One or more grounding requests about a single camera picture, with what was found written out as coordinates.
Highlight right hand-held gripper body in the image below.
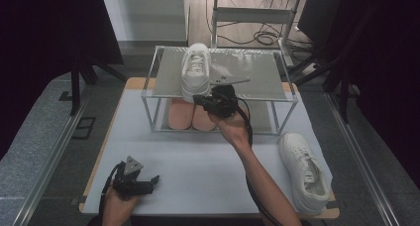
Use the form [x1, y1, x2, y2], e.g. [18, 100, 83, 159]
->
[201, 74, 252, 119]

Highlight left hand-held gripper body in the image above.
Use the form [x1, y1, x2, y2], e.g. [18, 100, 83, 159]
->
[113, 156, 147, 201]

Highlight pink slipper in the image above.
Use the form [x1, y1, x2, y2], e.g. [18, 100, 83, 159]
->
[167, 98, 194, 131]
[192, 102, 218, 132]

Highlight white sneaker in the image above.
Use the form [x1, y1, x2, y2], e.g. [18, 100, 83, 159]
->
[277, 131, 332, 214]
[180, 42, 213, 104]

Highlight metal shoe rack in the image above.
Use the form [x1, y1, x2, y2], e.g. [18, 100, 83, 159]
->
[141, 46, 300, 136]

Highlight person's right hand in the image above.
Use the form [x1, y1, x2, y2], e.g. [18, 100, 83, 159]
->
[207, 110, 253, 149]

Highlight white table mat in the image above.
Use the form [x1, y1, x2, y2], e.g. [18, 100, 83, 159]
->
[81, 83, 335, 218]

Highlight white metal stand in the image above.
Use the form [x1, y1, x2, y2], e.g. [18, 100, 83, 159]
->
[210, 0, 299, 68]

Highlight white board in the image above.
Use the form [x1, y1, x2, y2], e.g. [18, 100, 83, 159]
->
[100, 0, 190, 44]

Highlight black stand legs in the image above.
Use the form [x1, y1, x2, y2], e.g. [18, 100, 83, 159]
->
[58, 52, 128, 117]
[290, 47, 362, 125]

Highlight dark curtain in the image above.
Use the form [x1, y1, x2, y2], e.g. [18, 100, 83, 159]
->
[338, 0, 420, 187]
[0, 0, 124, 170]

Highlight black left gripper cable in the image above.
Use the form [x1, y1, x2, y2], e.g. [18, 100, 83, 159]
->
[98, 162, 126, 219]

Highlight black floor cables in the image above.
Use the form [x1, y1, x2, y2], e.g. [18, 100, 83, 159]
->
[204, 0, 315, 56]

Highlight aluminium rail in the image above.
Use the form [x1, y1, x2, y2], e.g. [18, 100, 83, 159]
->
[324, 90, 401, 226]
[12, 95, 91, 226]

